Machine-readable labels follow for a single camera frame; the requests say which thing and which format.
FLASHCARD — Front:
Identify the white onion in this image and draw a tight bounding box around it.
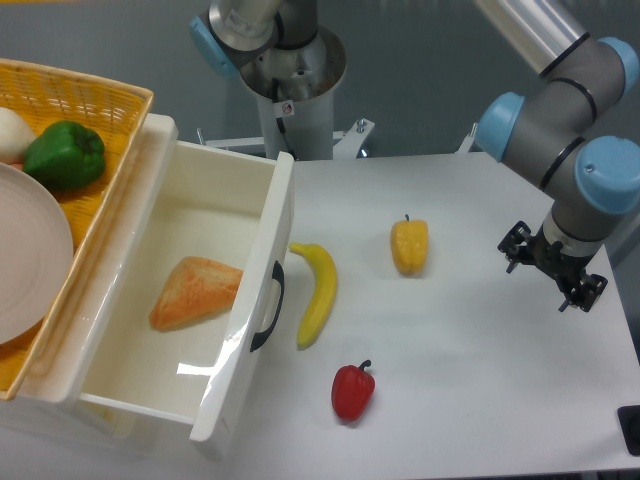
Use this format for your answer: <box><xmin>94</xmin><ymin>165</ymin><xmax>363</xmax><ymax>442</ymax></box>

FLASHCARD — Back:
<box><xmin>0</xmin><ymin>107</ymin><xmax>36</xmax><ymax>164</ymax></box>

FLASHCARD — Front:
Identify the yellow bell pepper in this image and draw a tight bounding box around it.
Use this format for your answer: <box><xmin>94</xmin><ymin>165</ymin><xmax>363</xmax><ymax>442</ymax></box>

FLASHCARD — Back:
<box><xmin>390</xmin><ymin>214</ymin><xmax>429</xmax><ymax>276</ymax></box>

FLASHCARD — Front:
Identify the pink plate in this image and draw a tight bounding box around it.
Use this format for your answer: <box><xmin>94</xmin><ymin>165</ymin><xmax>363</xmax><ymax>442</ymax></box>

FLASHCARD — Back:
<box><xmin>1</xmin><ymin>165</ymin><xmax>74</xmax><ymax>342</ymax></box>

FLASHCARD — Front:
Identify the toy bread slice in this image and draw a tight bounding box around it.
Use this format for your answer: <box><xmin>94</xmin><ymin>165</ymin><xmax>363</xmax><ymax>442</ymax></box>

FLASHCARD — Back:
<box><xmin>148</xmin><ymin>256</ymin><xmax>243</xmax><ymax>332</ymax></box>

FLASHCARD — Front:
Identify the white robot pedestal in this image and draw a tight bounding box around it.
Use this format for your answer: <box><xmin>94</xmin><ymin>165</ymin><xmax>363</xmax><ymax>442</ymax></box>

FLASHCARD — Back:
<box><xmin>205</xmin><ymin>27</ymin><xmax>375</xmax><ymax>161</ymax></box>

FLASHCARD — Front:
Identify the white drawer cabinet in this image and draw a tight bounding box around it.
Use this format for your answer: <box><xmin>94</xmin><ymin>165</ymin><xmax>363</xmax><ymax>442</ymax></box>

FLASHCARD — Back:
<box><xmin>1</xmin><ymin>115</ymin><xmax>227</xmax><ymax>456</ymax></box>

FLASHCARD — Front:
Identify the white top drawer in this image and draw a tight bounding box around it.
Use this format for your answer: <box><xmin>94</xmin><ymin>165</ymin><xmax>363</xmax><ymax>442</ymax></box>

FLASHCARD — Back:
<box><xmin>74</xmin><ymin>140</ymin><xmax>295</xmax><ymax>444</ymax></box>

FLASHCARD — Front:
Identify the black corner device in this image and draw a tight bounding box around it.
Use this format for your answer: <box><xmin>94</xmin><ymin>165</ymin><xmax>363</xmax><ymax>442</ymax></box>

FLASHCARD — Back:
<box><xmin>617</xmin><ymin>405</ymin><xmax>640</xmax><ymax>457</ymax></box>

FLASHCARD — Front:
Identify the green bell pepper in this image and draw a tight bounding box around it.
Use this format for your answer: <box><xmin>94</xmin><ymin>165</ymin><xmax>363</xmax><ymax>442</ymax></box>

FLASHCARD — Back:
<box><xmin>23</xmin><ymin>120</ymin><xmax>106</xmax><ymax>191</ymax></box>

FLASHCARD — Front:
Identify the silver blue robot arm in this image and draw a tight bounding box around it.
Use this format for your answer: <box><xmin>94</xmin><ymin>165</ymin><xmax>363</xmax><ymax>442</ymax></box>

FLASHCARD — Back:
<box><xmin>189</xmin><ymin>1</ymin><xmax>639</xmax><ymax>311</ymax></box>

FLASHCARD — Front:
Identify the red bell pepper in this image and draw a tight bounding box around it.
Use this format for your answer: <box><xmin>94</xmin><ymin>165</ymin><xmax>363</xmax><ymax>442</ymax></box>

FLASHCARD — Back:
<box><xmin>331</xmin><ymin>359</ymin><xmax>376</xmax><ymax>422</ymax></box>

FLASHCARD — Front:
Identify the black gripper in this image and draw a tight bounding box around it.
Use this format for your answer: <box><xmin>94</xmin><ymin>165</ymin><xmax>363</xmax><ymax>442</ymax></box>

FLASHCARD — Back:
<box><xmin>497</xmin><ymin>221</ymin><xmax>608</xmax><ymax>312</ymax></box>

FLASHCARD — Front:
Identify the yellow woven basket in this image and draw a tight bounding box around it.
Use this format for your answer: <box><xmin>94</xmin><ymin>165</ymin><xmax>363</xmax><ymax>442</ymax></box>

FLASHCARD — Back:
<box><xmin>1</xmin><ymin>59</ymin><xmax>154</xmax><ymax>401</ymax></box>

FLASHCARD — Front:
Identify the yellow banana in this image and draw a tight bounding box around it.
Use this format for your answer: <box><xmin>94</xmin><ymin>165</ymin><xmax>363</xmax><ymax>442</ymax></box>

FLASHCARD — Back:
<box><xmin>289</xmin><ymin>242</ymin><xmax>338</xmax><ymax>350</ymax></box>

